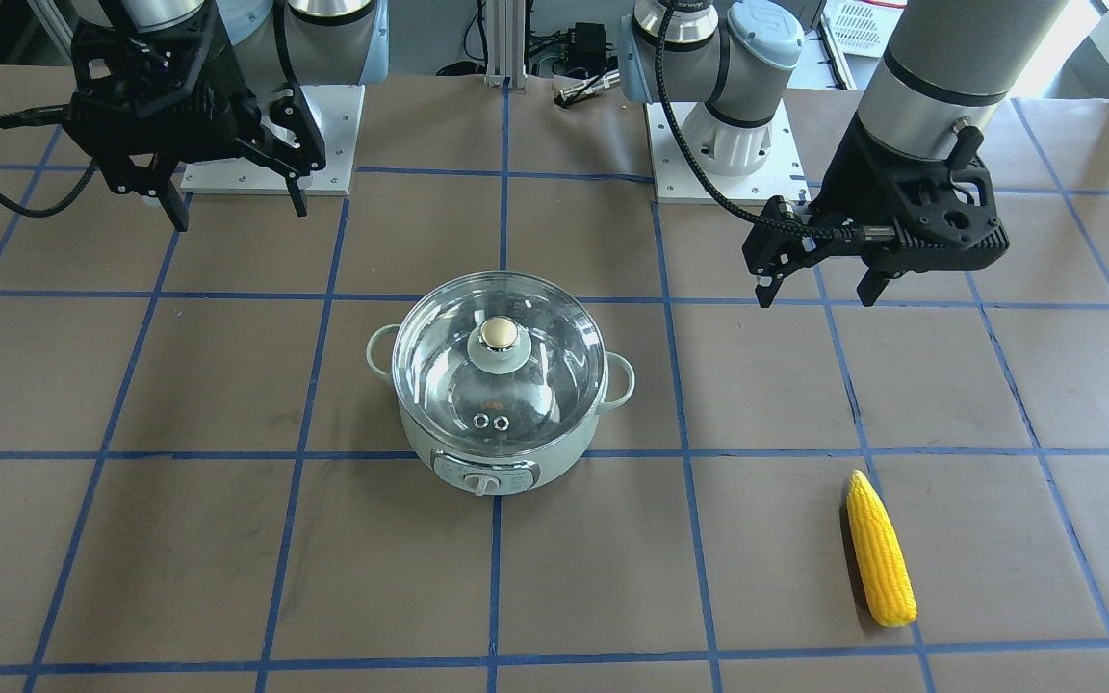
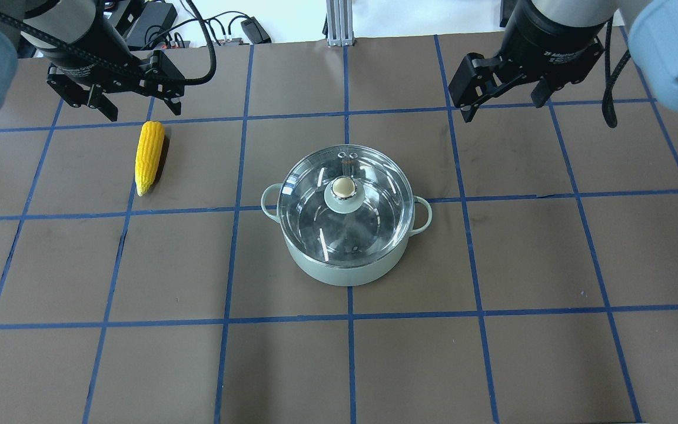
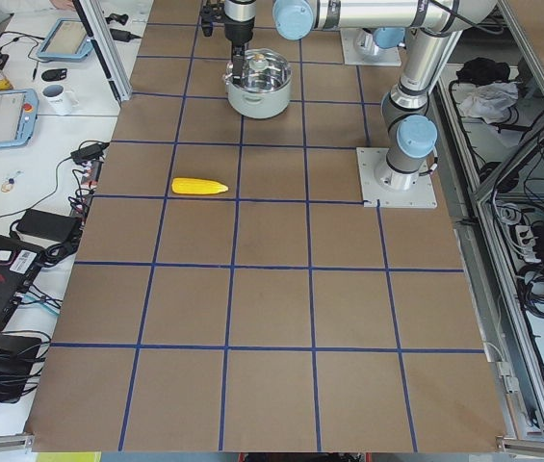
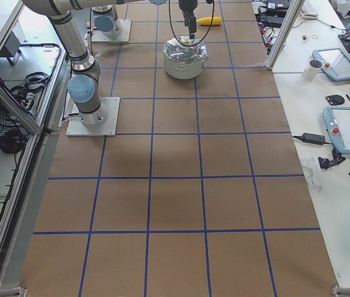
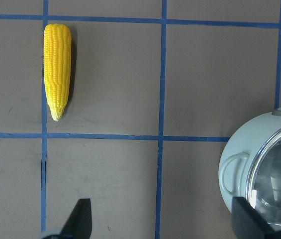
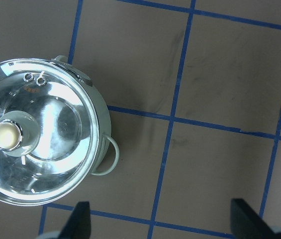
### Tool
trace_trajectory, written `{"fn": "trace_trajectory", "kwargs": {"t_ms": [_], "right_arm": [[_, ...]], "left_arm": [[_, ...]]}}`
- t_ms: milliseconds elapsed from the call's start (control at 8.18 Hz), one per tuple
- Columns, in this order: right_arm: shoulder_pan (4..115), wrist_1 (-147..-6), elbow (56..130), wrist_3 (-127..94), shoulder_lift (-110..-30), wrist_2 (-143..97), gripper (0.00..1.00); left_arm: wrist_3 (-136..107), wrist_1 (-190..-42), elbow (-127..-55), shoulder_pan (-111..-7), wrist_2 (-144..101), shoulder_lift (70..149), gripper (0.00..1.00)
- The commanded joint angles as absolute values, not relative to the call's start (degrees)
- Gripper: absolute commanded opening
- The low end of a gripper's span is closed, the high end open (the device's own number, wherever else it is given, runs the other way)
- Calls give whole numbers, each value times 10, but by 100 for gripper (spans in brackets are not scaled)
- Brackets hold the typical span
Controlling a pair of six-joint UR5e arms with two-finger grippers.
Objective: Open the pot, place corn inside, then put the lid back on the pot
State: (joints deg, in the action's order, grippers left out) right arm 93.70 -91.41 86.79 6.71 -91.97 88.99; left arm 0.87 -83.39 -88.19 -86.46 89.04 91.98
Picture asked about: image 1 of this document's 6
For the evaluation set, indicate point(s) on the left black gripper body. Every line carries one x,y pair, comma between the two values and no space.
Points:
851,181

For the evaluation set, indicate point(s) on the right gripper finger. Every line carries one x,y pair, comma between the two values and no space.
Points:
153,181
294,160

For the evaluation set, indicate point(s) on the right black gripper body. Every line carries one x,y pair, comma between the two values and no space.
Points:
211,113

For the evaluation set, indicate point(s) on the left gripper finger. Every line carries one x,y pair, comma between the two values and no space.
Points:
873,284
781,244

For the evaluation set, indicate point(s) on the yellow corn cob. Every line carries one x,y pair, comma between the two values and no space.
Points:
886,581

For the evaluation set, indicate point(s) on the glass pot lid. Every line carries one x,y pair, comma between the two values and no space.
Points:
499,364

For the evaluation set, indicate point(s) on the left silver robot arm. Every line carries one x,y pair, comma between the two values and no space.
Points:
947,64

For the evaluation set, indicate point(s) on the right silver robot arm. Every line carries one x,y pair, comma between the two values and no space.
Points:
303,43

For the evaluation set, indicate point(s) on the white plastic basket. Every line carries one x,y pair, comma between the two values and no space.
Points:
863,28

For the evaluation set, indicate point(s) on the black power adapter background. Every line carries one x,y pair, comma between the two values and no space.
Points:
587,46

